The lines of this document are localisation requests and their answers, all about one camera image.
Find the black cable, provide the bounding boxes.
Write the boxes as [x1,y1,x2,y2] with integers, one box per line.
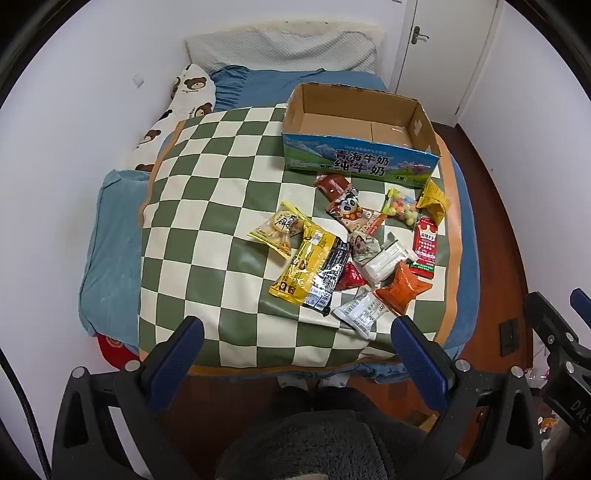
[0,346,49,480]

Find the white door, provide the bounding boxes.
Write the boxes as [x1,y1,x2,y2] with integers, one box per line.
[405,0,502,121]

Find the panda print snack packet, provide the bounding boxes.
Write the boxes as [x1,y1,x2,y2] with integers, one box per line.
[325,191,386,235]

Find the yellow triangular snack packet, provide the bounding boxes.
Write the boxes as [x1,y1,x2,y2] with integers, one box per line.
[416,179,451,223]

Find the small picture print packet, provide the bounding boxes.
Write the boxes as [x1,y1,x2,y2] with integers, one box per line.
[347,231,382,264]

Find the pale grey pillow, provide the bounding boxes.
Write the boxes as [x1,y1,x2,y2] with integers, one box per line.
[185,24,384,75]

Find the person's grey fleece legs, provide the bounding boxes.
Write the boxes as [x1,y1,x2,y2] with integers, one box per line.
[215,385,431,480]

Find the green white checkered blanket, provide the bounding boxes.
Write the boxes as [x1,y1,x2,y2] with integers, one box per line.
[139,104,462,376]

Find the black snack packet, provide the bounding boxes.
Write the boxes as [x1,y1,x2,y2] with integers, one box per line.
[302,240,352,316]

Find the colourful candy ball bag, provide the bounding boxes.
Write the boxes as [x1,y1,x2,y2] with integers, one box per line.
[382,187,422,229]

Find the white grey snack packet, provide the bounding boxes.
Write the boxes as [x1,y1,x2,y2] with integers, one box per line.
[333,292,387,332]

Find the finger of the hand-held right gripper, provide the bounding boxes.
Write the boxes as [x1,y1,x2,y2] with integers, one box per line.
[569,288,591,320]
[525,291,581,357]

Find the white translucent snack packet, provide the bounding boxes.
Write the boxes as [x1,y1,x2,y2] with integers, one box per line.
[362,233,419,284]

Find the cardboard box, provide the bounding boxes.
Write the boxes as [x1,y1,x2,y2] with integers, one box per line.
[281,83,443,186]

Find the orange snack packet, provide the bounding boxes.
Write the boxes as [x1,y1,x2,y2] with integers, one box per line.
[374,261,435,317]

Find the red item under bed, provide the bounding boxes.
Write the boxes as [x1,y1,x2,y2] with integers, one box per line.
[95,333,140,368]

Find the blue bed quilt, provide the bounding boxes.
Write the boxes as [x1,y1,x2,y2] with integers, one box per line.
[78,65,482,379]

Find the dark red snack packet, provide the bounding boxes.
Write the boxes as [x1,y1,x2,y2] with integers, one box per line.
[314,174,354,197]

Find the long yellow snack packet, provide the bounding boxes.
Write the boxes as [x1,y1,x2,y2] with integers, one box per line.
[269,220,340,298]

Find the long red snack packet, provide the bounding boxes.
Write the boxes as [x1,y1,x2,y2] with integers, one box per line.
[410,216,438,281]

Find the yellow round cake packet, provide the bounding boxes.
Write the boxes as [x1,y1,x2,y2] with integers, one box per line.
[248,200,309,257]

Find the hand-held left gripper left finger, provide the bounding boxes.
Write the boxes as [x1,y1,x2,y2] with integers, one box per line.
[52,315,206,480]

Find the bear print pillow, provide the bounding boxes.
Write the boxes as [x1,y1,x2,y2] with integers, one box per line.
[124,64,218,174]

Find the small red snack packet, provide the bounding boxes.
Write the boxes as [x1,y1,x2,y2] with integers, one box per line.
[335,262,370,291]

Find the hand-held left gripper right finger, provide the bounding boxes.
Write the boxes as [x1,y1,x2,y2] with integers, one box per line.
[390,315,544,480]

